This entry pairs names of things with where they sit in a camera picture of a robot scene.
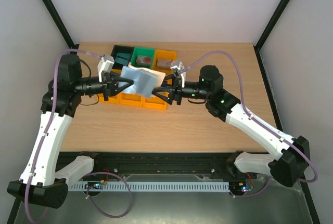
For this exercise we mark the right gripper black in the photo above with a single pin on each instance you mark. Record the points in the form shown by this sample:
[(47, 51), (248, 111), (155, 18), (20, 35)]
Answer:
[(177, 92)]

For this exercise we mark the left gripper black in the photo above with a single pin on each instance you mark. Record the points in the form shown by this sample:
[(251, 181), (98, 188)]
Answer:
[(109, 81)]

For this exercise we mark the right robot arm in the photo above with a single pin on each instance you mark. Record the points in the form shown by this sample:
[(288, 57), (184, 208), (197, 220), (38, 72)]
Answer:
[(287, 157)]

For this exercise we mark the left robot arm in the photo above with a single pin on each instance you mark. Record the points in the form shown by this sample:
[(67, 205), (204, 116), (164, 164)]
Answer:
[(40, 183)]

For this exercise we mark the white pink card stack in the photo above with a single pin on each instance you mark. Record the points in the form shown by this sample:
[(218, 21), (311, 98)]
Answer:
[(164, 63)]

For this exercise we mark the white red card stack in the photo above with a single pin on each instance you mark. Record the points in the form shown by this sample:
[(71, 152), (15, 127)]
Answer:
[(143, 60)]

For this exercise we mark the yellow bin front left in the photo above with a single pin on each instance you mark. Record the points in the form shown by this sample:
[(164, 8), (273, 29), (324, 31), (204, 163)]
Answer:
[(111, 100)]

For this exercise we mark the yellow bin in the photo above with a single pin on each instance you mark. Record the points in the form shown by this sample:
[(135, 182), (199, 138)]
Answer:
[(130, 100), (111, 100), (154, 103), (163, 54)]

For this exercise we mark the yellow bin front right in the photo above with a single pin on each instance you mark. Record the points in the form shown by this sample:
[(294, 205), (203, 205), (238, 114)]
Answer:
[(154, 103)]

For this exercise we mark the yellow bin front middle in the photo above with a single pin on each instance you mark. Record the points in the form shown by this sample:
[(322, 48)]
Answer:
[(130, 100)]

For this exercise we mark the black storage bin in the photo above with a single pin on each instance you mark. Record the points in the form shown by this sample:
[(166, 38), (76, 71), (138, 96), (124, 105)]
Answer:
[(123, 49)]

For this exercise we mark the yellow bin back right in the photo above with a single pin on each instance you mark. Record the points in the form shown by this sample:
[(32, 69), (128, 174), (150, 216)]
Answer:
[(163, 54)]

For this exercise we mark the green storage bin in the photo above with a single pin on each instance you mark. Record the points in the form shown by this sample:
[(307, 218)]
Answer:
[(142, 51)]

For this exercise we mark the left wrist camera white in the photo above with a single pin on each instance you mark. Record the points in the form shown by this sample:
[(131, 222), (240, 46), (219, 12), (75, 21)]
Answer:
[(105, 65)]

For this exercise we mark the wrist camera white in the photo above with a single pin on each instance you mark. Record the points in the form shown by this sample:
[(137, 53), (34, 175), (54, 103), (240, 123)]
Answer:
[(177, 68), (105, 65)]

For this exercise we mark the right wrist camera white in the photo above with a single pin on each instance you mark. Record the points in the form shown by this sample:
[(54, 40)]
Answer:
[(177, 68)]

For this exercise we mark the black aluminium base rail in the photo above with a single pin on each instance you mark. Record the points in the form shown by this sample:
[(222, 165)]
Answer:
[(213, 165)]

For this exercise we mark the white slotted cable duct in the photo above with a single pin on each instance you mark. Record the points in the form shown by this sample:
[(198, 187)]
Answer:
[(118, 186)]

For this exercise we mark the black frame post left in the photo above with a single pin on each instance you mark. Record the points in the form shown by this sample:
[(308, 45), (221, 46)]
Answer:
[(59, 23)]

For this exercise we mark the black frame post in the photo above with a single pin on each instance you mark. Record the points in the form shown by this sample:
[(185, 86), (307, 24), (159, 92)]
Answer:
[(271, 24), (59, 23)]

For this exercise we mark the black frame post right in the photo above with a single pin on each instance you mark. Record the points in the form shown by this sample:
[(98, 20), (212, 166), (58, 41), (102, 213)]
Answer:
[(271, 24)]

